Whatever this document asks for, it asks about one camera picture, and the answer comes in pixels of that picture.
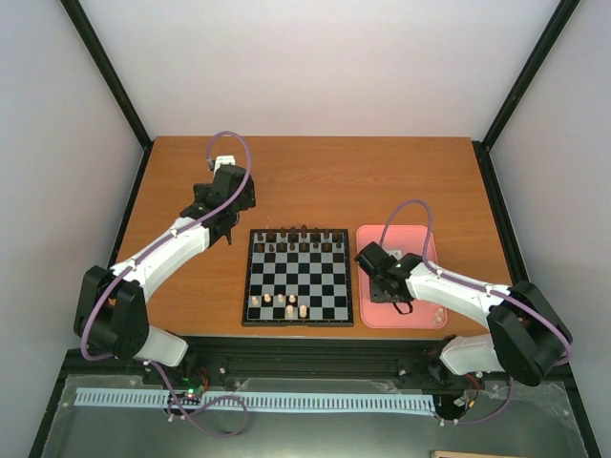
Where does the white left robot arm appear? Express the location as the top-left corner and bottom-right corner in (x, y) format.
(74, 156), (256, 385)

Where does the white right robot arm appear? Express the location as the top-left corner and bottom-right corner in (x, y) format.
(355, 241), (572, 386)

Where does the dark chess piece row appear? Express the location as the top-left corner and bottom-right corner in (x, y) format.
(250, 226), (348, 254)

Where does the pink tray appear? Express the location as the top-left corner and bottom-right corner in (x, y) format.
(358, 225), (448, 329)

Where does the black white chessboard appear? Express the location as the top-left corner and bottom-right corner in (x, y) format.
(242, 234), (354, 327)

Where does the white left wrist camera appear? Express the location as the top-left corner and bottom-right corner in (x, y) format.
(214, 155), (236, 169)

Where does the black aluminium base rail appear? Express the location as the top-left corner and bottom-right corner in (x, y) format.
(162, 337), (474, 392)

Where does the left black frame post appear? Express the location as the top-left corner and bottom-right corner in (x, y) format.
(59, 0), (154, 149)

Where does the black frame post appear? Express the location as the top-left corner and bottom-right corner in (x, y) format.
(480, 0), (581, 149)
(59, 0), (154, 149)

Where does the light blue cable duct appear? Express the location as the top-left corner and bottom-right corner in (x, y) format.
(74, 387), (435, 416)

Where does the right black frame post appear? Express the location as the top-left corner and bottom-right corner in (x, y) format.
(480, 0), (581, 149)

